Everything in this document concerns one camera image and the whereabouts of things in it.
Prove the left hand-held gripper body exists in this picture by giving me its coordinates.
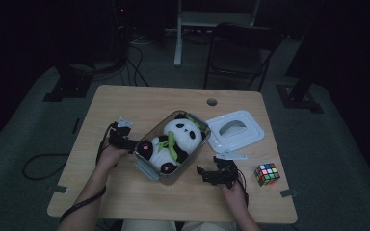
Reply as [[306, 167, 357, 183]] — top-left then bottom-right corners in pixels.
[[108, 116, 135, 149]]

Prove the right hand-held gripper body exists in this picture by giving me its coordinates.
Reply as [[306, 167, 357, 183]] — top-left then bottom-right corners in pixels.
[[213, 148, 248, 190]]

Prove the grey translucent storage box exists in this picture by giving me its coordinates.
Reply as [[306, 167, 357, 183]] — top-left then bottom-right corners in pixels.
[[133, 110, 213, 187]]

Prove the white box lid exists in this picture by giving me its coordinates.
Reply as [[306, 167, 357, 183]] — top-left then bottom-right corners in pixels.
[[205, 109, 266, 154]]

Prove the panda plush toy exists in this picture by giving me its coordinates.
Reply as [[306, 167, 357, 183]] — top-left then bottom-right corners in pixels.
[[138, 113, 207, 176]]

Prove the person's left hand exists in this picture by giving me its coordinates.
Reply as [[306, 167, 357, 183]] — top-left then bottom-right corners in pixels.
[[95, 143, 130, 172]]

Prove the person's right hand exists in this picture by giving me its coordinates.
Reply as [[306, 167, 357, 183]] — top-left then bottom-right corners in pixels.
[[220, 180, 249, 213]]

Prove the colourful puzzle cube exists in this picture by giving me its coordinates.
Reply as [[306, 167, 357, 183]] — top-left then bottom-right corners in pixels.
[[253, 162, 281, 188]]

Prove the small black floor object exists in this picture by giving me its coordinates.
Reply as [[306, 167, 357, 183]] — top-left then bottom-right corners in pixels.
[[71, 117, 81, 136]]

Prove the grey tape piece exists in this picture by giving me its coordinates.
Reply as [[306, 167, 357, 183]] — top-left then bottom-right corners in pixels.
[[279, 189, 299, 198]]

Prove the black stand with square base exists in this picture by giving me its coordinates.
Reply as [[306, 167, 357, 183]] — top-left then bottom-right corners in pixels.
[[42, 0, 130, 104]]

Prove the person's lap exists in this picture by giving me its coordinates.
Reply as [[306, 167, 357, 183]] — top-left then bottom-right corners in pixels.
[[120, 218, 239, 231]]

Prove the black stand with flat base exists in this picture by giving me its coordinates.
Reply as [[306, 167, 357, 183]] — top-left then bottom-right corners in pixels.
[[275, 0, 326, 115]]

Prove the black folding chair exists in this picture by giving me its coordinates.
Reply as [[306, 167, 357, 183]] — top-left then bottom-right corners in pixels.
[[203, 21, 284, 93]]

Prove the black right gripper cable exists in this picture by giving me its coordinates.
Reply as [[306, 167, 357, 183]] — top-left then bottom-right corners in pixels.
[[236, 177, 251, 207]]

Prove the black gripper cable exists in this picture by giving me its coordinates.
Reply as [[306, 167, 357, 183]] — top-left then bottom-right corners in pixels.
[[236, 177, 251, 207], [60, 123, 114, 223]]

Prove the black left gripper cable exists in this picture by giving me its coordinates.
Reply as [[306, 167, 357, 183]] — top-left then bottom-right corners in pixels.
[[60, 123, 114, 223]]

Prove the bundle of black floor cables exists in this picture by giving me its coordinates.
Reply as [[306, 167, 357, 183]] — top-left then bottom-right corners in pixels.
[[120, 32, 150, 88]]

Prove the black floor cable loop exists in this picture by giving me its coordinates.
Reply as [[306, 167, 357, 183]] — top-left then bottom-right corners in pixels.
[[22, 152, 70, 181]]

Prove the white desk frame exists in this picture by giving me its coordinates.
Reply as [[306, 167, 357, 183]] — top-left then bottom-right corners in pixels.
[[173, 0, 262, 67]]

